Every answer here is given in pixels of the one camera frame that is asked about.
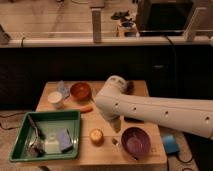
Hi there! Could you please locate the metal utensil in tray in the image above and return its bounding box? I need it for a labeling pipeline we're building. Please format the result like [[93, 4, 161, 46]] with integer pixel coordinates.
[[28, 116, 45, 157]]

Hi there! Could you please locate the small metal clip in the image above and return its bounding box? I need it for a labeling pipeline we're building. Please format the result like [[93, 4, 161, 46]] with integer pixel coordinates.
[[111, 138, 119, 146]]

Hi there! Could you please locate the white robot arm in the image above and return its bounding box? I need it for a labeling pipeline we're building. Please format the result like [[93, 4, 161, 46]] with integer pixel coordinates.
[[95, 75, 213, 140]]

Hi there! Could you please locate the blue round object on floor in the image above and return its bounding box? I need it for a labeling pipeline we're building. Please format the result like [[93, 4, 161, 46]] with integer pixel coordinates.
[[162, 135, 180, 155]]

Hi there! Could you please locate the orange carrot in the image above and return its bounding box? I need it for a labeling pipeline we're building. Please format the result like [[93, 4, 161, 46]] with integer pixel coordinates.
[[79, 106, 93, 113]]

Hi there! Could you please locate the white bottle in tray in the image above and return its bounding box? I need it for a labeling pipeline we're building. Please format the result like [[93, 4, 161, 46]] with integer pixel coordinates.
[[44, 133, 60, 154]]

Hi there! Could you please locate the purple bowl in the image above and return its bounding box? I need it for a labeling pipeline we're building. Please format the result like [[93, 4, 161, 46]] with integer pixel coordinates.
[[121, 127, 151, 159]]

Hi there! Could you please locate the orange bowl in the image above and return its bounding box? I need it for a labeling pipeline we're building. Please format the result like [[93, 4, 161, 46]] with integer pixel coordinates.
[[70, 82, 91, 101]]

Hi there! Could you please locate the blue sponge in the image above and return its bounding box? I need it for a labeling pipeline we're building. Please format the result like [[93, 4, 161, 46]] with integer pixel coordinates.
[[56, 129, 73, 153]]

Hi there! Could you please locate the white paper cup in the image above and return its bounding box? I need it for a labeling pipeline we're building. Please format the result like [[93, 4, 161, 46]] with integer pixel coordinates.
[[47, 91, 63, 109]]

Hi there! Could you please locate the black monitor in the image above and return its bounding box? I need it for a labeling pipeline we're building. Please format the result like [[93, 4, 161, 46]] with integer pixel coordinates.
[[136, 0, 193, 31]]

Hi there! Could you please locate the clear crumpled plastic bag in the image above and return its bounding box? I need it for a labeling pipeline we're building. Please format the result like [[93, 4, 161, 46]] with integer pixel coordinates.
[[57, 81, 70, 99]]

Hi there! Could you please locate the green plastic tray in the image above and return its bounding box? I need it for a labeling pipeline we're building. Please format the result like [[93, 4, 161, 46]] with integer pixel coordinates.
[[9, 110, 81, 163]]

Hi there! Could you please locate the white post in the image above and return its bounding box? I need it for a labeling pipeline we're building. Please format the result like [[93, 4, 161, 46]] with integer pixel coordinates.
[[183, 7, 207, 42], [92, 8, 101, 43]]

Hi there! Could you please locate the knife with wooden handle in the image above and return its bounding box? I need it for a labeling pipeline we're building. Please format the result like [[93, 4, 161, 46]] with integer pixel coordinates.
[[91, 88, 97, 103]]

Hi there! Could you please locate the white post right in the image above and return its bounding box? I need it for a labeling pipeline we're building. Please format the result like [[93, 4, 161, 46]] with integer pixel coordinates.
[[183, 7, 207, 42]]

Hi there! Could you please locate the white post left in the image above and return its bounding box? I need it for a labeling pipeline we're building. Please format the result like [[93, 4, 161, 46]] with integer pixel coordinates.
[[92, 8, 101, 43]]

